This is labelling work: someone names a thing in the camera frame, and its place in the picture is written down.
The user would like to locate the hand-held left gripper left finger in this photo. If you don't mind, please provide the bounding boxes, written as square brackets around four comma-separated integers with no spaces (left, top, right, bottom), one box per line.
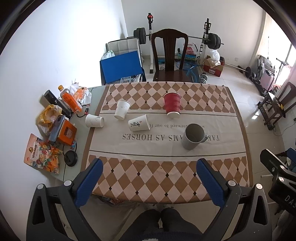
[26,158,104,241]

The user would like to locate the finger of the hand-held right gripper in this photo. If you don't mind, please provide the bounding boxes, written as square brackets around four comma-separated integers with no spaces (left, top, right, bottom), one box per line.
[260,149,296,186]
[276,148,296,171]

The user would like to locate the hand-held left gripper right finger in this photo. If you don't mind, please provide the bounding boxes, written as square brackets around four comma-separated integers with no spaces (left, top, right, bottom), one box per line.
[196,158,273,241]

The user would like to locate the plain white paper cup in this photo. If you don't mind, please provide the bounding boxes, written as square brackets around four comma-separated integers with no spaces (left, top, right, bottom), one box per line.
[114,100,131,120]
[85,114,105,128]

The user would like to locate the white paper cup black print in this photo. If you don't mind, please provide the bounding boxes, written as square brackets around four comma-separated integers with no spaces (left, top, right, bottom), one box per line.
[128,114,150,132]

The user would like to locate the red ribbed paper cup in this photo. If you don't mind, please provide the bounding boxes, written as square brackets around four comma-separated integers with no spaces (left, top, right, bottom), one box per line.
[164,92,181,117]

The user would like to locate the black round lid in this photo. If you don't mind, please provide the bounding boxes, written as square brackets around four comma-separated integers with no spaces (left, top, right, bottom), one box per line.
[63,150,78,166]

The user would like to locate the grey mug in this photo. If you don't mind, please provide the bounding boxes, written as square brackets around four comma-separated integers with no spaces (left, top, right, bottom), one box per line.
[181,123,208,150]

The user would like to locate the brown checked tablecloth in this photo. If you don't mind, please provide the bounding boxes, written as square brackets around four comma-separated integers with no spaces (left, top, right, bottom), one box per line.
[84,81,252,204]

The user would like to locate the orange box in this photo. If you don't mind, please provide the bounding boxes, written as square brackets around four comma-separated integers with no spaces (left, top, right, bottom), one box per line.
[57,120,78,146]

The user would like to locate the colourful snack packet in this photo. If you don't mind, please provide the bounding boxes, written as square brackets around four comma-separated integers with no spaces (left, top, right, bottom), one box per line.
[23,133,63,174]

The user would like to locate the person's legs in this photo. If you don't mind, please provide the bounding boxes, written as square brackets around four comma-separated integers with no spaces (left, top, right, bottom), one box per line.
[131,207,204,241]

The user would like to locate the brown wooden chair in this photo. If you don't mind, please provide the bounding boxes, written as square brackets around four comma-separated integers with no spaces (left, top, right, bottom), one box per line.
[276,82,296,109]

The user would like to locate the blue box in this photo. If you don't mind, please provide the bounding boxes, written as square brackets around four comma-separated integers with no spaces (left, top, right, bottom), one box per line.
[48,115,68,143]

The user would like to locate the yellow plastic bag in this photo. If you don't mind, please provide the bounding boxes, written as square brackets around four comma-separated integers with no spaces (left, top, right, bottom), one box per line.
[36,104,63,135]

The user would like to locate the pink suitcase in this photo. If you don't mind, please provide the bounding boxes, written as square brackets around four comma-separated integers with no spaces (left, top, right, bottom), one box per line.
[261,70,275,91]

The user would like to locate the orange drink bottle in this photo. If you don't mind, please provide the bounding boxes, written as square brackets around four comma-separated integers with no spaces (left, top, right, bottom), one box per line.
[58,85,83,113]

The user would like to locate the orange snack wrapper pile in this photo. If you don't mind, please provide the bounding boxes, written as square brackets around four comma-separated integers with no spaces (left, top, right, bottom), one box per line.
[69,84,92,107]

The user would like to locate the black speaker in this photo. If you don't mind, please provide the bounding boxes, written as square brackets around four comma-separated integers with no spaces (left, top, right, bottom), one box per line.
[44,90,73,118]

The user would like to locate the thin barbell on floor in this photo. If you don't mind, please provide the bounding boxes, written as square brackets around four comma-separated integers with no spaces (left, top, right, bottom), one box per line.
[223,62,253,78]

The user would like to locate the window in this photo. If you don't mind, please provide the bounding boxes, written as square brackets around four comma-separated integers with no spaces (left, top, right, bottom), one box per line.
[283,43,296,67]

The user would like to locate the red cardboard box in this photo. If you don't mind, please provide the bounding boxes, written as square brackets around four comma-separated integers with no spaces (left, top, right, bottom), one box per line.
[203,56,225,77]

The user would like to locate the dark wooden chair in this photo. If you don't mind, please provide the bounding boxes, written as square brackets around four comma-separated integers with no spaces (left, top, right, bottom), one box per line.
[151,29,194,83]

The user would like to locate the blue racket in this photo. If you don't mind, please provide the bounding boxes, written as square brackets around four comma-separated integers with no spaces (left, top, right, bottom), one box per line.
[176,61,201,71]

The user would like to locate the blue board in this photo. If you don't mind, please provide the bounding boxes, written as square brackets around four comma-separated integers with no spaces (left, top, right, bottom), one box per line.
[100,51,144,85]

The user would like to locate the white plastic bag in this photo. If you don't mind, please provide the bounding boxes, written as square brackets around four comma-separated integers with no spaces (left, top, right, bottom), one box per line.
[209,49,221,65]

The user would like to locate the pale green plastic bag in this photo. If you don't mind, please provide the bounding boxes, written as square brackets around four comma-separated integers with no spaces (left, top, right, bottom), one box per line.
[102,50,115,61]

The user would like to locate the red and white bag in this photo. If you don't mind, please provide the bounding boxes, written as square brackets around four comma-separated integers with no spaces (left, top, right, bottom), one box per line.
[183,42,197,58]

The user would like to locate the white padded chair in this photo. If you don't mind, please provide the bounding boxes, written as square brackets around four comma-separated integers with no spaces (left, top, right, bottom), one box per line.
[106,37,144,64]

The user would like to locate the white barbell rack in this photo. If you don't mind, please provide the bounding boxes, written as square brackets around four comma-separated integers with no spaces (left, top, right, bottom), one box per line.
[147,13,212,74]

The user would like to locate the barbell with black plates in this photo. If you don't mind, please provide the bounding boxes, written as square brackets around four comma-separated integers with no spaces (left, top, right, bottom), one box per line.
[133,27,225,50]

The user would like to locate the black metal bench frame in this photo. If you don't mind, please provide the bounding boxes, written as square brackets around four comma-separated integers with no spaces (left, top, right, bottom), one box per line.
[257,91,286,132]

